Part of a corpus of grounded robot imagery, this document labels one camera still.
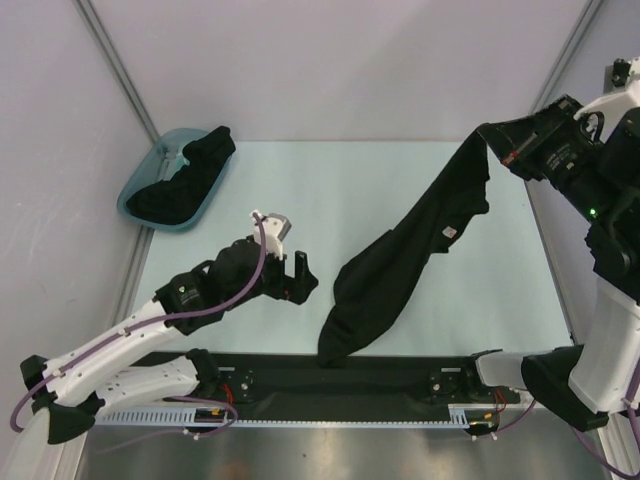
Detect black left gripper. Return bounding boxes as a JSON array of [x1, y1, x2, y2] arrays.
[[225, 242, 317, 311]]

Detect black t shirt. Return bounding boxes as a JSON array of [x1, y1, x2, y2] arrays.
[[317, 133, 490, 368]]

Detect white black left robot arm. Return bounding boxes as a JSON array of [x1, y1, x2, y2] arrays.
[[20, 237, 318, 445]]

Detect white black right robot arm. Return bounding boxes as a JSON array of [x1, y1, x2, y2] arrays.
[[478, 58, 639, 432]]

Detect black clothes in basket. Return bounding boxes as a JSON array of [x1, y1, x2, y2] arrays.
[[125, 125, 237, 226]]

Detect teal plastic basket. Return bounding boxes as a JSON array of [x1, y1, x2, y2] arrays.
[[116, 127, 240, 234]]

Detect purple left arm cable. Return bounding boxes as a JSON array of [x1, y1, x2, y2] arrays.
[[8, 212, 269, 434]]

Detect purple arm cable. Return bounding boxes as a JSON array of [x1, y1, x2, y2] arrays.
[[469, 369, 640, 476], [8, 212, 269, 434]]

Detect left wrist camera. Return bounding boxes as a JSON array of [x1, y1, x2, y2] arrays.
[[250, 210, 292, 260]]

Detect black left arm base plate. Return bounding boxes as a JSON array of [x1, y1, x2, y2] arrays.
[[197, 367, 256, 405]]

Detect right aluminium corner post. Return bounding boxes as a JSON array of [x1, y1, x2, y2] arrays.
[[529, 0, 606, 113]]

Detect aluminium corner post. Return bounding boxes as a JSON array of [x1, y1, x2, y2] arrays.
[[72, 0, 160, 143], [529, 0, 606, 113]]

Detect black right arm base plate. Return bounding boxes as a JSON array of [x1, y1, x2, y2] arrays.
[[427, 368, 521, 406]]

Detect light blue slotted cable duct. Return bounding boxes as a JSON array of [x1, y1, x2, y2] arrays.
[[94, 404, 239, 427]]

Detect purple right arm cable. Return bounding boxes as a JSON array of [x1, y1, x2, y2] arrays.
[[469, 369, 640, 476]]

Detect aluminium frame rail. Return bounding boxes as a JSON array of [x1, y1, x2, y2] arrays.
[[598, 414, 639, 475]]

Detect left aluminium corner post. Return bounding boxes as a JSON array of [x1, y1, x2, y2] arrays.
[[72, 0, 160, 143]]

